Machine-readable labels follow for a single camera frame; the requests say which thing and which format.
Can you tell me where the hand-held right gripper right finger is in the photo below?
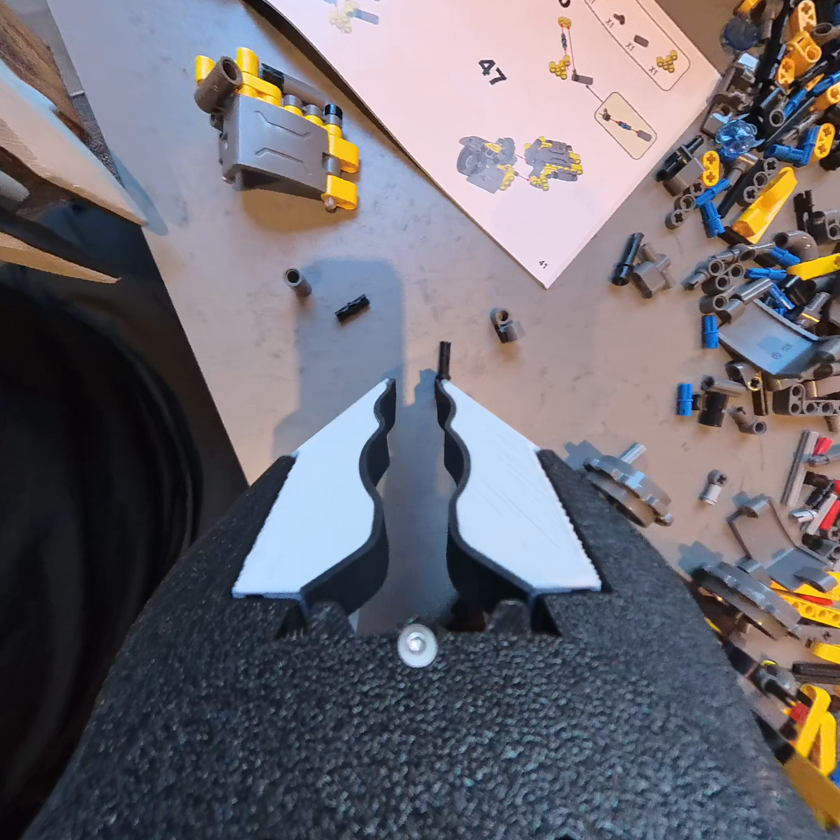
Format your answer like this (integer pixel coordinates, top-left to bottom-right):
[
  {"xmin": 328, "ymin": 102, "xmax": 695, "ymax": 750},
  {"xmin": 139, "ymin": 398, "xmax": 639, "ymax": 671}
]
[{"xmin": 435, "ymin": 381, "xmax": 602, "ymax": 596}]

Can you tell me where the yellow grey brick vehicle model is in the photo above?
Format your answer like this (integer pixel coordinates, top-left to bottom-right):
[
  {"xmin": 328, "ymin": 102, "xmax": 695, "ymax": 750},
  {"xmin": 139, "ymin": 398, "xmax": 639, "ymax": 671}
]
[{"xmin": 581, "ymin": 443, "xmax": 840, "ymax": 828}]

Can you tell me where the pile of loose brick parts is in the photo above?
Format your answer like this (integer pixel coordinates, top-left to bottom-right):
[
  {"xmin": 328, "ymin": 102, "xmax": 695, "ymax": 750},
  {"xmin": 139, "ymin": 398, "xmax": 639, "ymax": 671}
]
[{"xmin": 656, "ymin": 0, "xmax": 840, "ymax": 565}]

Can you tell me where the person's blue trouser leg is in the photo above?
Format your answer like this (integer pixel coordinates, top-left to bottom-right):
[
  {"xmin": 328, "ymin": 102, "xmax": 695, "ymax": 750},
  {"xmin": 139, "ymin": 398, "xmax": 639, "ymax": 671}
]
[{"xmin": 66, "ymin": 197, "xmax": 250, "ymax": 493}]

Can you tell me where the instruction booklet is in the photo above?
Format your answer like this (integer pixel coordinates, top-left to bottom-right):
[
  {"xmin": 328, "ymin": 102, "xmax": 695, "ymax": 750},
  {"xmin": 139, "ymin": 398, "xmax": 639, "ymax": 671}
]
[{"xmin": 262, "ymin": 0, "xmax": 723, "ymax": 290}]

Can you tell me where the grey yellow brick assembly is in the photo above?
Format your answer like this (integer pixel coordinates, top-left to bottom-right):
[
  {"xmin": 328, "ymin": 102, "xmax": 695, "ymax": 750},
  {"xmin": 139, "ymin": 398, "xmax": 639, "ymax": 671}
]
[{"xmin": 193, "ymin": 47, "xmax": 362, "ymax": 212}]

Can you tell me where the black grey joint brick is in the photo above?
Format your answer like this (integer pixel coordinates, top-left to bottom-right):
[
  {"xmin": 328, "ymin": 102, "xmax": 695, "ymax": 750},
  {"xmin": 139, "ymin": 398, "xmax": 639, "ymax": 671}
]
[{"xmin": 610, "ymin": 233, "xmax": 673, "ymax": 299}]

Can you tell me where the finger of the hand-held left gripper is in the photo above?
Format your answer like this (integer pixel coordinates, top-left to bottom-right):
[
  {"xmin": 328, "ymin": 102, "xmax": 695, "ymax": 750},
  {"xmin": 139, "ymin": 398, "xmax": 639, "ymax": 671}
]
[
  {"xmin": 0, "ymin": 61, "xmax": 150, "ymax": 228},
  {"xmin": 0, "ymin": 231, "xmax": 122, "ymax": 285}
]

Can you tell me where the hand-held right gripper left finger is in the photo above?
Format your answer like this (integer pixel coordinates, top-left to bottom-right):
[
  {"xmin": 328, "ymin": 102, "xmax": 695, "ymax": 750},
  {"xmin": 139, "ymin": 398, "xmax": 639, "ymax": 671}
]
[{"xmin": 233, "ymin": 379, "xmax": 398, "ymax": 599}]

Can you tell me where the wooden beam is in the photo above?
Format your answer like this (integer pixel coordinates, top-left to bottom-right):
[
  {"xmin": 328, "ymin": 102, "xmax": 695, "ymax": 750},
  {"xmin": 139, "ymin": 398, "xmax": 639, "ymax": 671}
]
[{"xmin": 0, "ymin": 0, "xmax": 83, "ymax": 132}]

